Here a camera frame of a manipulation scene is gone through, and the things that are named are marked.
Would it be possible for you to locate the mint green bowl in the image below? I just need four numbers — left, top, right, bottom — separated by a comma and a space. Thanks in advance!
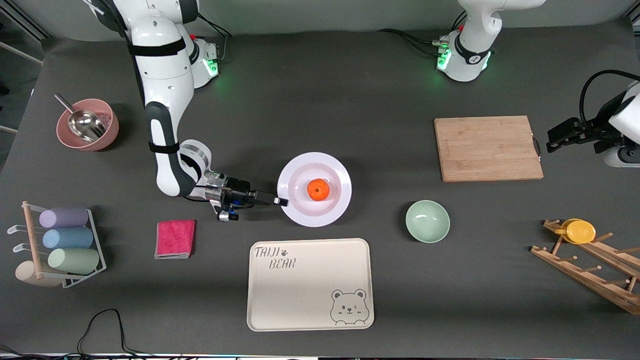
405, 200, 451, 244

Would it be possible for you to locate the left arm black loop cable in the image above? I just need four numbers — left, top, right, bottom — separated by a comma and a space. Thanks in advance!
579, 70, 640, 126

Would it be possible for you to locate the wooden peg drying rack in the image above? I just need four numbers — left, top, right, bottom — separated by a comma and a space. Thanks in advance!
530, 218, 640, 316

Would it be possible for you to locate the purple cup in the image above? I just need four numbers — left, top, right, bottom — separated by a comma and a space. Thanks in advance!
39, 206, 90, 229

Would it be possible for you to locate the metal scoop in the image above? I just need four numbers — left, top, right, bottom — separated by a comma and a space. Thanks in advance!
54, 93, 107, 143

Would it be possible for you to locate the pale green cup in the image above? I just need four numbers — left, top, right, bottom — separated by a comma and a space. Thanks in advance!
47, 248, 101, 275

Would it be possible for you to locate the beige wooden bar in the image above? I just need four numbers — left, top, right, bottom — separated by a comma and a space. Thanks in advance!
0, 41, 44, 65

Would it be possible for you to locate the yellow cup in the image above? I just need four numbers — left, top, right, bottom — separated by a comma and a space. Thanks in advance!
554, 218, 597, 245

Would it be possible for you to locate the left arm base black cable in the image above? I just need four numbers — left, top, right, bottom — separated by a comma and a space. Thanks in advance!
377, 28, 443, 56

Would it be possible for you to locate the white wire cup rack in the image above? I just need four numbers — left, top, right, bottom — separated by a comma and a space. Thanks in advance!
7, 201, 107, 289

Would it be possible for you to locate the right arm base black cable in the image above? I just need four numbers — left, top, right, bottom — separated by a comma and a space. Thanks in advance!
187, 7, 237, 61

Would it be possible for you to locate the blue cup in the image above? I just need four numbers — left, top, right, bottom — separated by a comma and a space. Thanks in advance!
42, 227, 94, 250

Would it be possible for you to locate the orange mandarin fruit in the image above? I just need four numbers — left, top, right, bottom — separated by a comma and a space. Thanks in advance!
306, 178, 331, 202

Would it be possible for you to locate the beige cup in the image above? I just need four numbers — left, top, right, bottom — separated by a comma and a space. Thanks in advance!
15, 260, 63, 288

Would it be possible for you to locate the pink bowl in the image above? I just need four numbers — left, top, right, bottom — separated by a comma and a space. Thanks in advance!
56, 98, 120, 152

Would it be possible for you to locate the pink folded cloth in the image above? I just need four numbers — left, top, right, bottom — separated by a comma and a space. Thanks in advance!
154, 219, 196, 260

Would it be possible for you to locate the arm base black cable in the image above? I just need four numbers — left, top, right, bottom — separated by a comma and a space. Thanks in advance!
377, 28, 443, 56
187, 7, 237, 61

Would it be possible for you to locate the black cable on floor edge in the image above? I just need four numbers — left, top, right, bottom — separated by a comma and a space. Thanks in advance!
0, 308, 151, 360

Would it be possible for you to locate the bamboo cutting board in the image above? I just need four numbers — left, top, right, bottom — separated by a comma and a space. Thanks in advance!
434, 115, 545, 183

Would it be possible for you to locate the cream bear print tray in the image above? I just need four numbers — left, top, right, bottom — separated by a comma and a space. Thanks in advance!
246, 238, 375, 332

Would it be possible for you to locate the white round plate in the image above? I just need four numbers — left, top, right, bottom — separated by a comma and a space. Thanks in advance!
277, 152, 353, 228

